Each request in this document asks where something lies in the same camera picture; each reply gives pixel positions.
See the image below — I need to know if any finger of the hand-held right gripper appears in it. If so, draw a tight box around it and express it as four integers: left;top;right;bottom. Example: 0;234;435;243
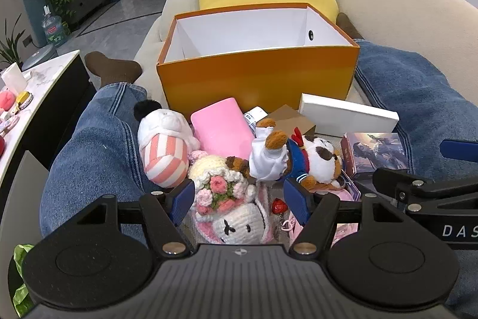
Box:
440;139;478;160
373;167;478;216

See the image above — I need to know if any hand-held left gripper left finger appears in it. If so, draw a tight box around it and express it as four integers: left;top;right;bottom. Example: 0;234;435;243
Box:
76;179;196;257

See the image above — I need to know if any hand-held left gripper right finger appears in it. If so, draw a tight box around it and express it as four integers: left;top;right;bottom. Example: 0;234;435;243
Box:
283;179;405;257

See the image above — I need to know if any purple printed card box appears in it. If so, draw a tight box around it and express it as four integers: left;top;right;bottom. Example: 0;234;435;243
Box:
340;132;413;189

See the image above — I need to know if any orange cardboard box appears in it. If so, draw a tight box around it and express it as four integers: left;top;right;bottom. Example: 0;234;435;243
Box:
156;2;361;114

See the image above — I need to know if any sailor dog plush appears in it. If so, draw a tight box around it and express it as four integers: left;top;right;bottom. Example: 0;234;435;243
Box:
226;119;344;191

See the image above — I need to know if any pink striped white plush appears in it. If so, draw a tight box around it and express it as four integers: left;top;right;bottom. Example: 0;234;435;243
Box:
134;99;201;189

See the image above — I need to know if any crochet flower bouquet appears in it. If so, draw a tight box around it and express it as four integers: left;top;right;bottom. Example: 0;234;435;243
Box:
187;150;277;245

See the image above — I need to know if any person's right leg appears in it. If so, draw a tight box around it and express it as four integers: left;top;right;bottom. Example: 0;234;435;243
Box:
336;13;478;319

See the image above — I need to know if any person's leg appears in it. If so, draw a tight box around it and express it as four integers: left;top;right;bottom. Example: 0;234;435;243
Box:
39;51;195;248
336;13;478;319

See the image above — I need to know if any brown cardboard box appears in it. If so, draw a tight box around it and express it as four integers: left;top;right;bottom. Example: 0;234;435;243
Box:
265;104;318;136

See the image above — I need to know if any pink rectangular pouch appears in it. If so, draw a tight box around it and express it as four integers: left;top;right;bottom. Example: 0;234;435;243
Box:
190;97;256;159

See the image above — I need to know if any white flat box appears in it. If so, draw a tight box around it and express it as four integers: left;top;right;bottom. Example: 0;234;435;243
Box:
298;93;400;138

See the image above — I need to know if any small white tube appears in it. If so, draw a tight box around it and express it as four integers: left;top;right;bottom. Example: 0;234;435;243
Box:
243;107;269;135

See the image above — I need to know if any person's left leg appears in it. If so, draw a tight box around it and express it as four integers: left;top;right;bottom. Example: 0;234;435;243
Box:
39;51;195;248

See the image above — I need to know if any green bag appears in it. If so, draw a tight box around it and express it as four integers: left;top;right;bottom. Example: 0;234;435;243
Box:
13;244;36;318

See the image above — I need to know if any white marble table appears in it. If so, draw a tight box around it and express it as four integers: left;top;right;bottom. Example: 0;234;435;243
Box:
0;50;98;193

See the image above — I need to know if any yellow round case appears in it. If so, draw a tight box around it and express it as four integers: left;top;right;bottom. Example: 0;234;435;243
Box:
10;90;33;114

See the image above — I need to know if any pink peach toy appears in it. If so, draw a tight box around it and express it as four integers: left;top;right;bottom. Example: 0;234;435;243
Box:
0;90;17;111

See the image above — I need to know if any grey round stool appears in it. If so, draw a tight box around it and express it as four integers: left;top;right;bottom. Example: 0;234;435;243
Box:
22;44;57;70

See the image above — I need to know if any water jug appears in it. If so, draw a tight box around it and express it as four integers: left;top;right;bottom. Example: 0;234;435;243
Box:
41;6;68;47

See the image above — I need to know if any potted leafy plant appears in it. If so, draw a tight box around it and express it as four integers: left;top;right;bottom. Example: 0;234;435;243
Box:
0;14;25;70

